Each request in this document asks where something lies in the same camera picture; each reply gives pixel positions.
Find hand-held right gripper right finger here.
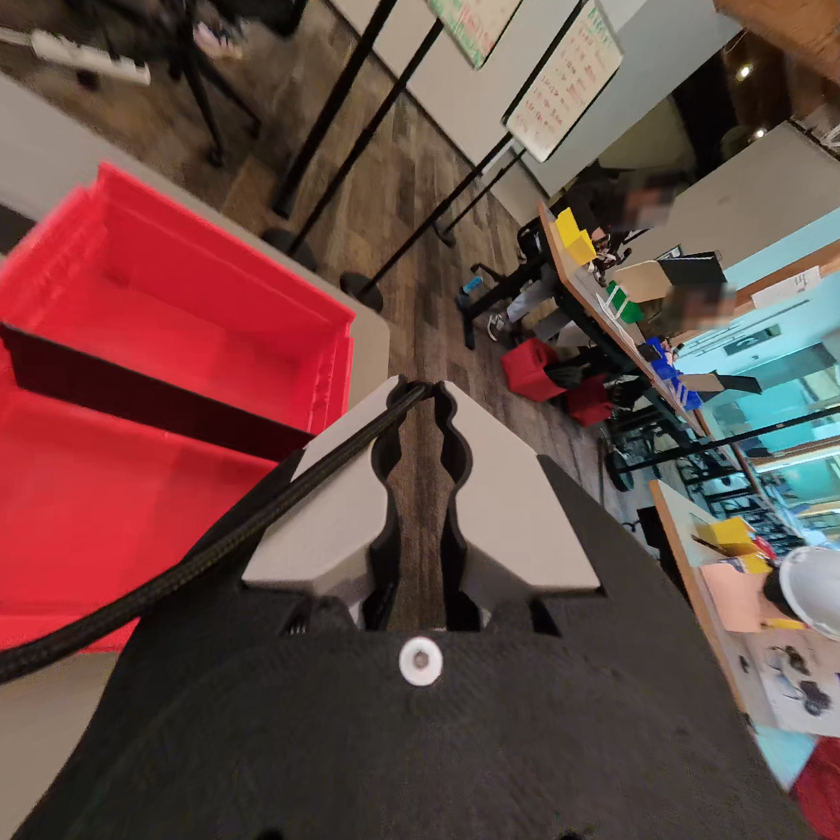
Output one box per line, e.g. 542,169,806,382
437,381,601,618

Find white power strip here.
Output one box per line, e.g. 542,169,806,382
0,27,152,88

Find small blue desk bin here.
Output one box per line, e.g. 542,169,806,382
644,335,703,410

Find black cable with orange plug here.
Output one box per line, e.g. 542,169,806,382
0,381,434,683

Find background office desk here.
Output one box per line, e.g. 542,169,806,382
453,204,710,447
650,479,840,736

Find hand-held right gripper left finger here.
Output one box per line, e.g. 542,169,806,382
243,377,405,620

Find black office chair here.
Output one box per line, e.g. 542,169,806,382
79,0,309,169

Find white hard hat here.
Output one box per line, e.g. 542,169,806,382
762,545,840,644

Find red storage crate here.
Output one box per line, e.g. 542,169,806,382
503,339,568,404
565,374,618,427

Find red plastic bin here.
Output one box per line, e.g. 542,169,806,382
0,162,358,655

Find green box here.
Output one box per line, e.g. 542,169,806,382
607,283,647,325

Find yellow plastic bin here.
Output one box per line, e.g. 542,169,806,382
693,516,775,578

